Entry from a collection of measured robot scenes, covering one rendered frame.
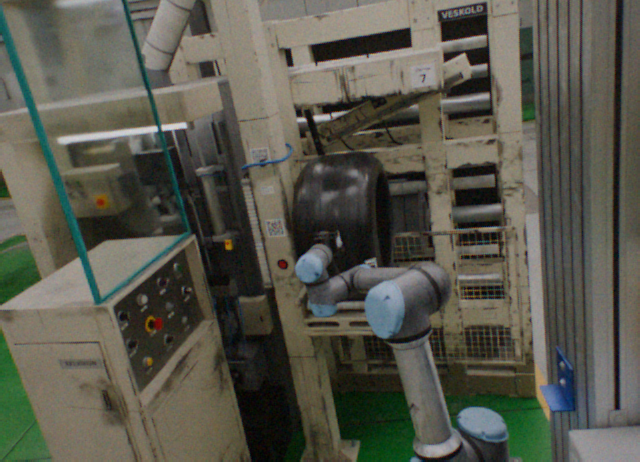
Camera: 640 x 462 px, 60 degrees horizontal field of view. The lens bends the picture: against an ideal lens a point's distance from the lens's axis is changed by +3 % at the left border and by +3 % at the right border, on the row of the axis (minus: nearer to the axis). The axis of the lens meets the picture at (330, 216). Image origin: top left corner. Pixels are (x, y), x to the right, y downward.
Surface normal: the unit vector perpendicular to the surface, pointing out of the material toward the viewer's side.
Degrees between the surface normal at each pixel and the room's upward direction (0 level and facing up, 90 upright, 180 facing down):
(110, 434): 90
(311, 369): 90
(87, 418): 90
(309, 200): 50
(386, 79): 90
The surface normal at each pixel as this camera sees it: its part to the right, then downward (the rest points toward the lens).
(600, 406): -0.05, 0.33
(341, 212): -0.28, -0.14
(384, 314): -0.84, 0.18
